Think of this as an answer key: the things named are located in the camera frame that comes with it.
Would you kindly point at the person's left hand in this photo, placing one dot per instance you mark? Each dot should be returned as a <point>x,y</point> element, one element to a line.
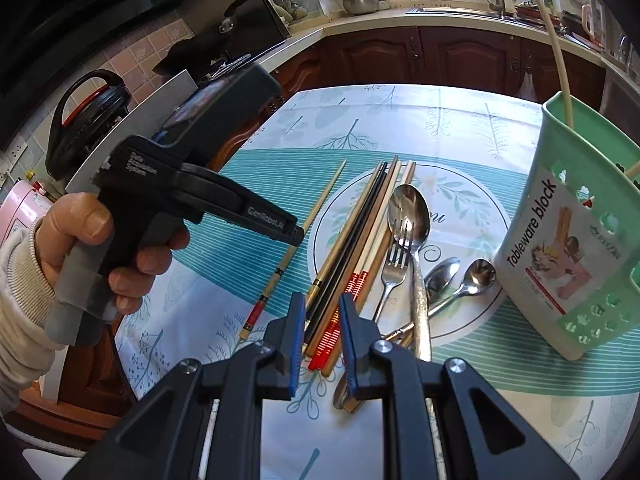
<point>75,215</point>

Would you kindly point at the teal white leaf print tablecloth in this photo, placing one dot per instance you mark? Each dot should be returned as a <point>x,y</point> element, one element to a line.
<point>350,120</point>

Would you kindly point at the pink rice cooker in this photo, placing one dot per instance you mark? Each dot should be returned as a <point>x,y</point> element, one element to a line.
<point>20,210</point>

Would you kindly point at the bamboo chopstick red black end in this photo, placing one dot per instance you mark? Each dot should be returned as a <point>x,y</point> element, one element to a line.
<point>281,272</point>

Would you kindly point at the steel mixing bowl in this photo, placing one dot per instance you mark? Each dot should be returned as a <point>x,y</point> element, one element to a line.
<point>360,4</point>

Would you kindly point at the black wok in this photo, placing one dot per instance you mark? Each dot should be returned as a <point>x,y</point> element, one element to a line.
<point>200,55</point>

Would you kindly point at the black range hood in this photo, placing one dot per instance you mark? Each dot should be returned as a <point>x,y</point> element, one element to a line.
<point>75,10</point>

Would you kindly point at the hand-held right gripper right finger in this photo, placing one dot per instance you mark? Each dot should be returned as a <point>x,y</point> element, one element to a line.
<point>348,340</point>

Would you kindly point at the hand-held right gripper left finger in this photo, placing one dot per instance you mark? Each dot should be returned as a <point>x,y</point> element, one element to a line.
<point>297,340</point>

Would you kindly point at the brown wooden kitchen cabinets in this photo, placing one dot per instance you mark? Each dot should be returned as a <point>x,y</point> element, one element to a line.
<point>450,55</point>

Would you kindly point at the steel fork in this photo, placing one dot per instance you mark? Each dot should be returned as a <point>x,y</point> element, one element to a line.
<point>395,272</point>

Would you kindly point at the white pink electric kettle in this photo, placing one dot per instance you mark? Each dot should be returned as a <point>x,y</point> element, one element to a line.
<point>595,17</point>

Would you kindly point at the brown wooden chopstick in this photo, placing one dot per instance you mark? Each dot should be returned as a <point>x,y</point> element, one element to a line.
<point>360,240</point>
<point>382,266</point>

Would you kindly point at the grey metal board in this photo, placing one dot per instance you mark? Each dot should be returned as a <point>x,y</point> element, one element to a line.
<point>145,120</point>

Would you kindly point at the tan chopstick black gold band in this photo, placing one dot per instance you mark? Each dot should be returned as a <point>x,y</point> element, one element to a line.
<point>351,220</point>

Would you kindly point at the green plastic utensil holder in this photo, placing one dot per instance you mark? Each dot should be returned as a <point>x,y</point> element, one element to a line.
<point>550,260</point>

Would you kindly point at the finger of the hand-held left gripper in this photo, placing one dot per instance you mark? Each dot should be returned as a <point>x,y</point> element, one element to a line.
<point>250,210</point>

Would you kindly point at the white plastic bag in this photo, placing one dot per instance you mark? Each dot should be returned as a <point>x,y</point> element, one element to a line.
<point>526,89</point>

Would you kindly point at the white wall outlet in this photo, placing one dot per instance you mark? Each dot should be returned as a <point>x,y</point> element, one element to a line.
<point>12,160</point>

